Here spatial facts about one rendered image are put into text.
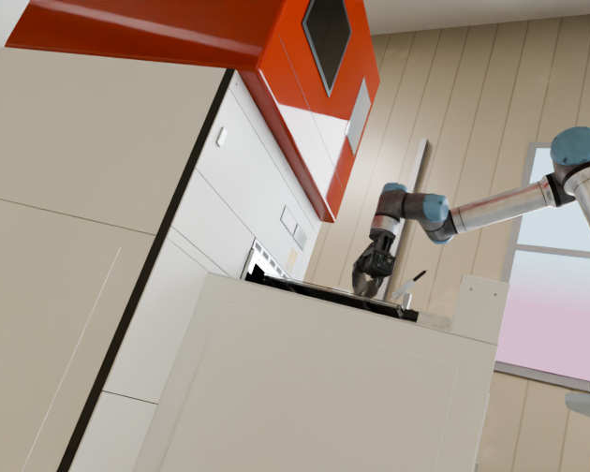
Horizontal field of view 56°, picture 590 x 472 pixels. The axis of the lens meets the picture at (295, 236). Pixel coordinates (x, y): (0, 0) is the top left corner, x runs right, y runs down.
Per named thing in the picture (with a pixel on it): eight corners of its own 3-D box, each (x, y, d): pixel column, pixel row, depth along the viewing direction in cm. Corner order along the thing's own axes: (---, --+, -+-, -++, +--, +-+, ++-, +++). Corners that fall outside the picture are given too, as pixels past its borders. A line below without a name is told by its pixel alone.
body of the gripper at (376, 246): (366, 267, 146) (378, 226, 150) (352, 272, 154) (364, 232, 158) (391, 278, 148) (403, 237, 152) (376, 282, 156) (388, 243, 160)
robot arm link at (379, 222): (368, 219, 159) (392, 229, 161) (363, 233, 158) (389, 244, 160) (380, 213, 153) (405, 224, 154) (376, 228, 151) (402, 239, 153)
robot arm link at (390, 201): (406, 181, 155) (378, 179, 159) (397, 216, 151) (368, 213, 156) (415, 194, 161) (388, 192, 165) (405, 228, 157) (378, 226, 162)
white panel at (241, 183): (155, 235, 109) (226, 67, 121) (278, 331, 181) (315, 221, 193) (169, 238, 108) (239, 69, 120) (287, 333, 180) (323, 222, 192)
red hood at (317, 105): (0, 46, 145) (95, -119, 163) (154, 189, 217) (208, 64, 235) (258, 71, 118) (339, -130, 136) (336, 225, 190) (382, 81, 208)
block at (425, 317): (417, 320, 133) (420, 309, 134) (418, 324, 136) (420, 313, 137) (450, 329, 130) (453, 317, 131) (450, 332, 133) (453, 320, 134)
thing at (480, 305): (448, 337, 112) (463, 272, 116) (452, 380, 161) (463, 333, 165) (496, 349, 108) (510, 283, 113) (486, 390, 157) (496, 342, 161)
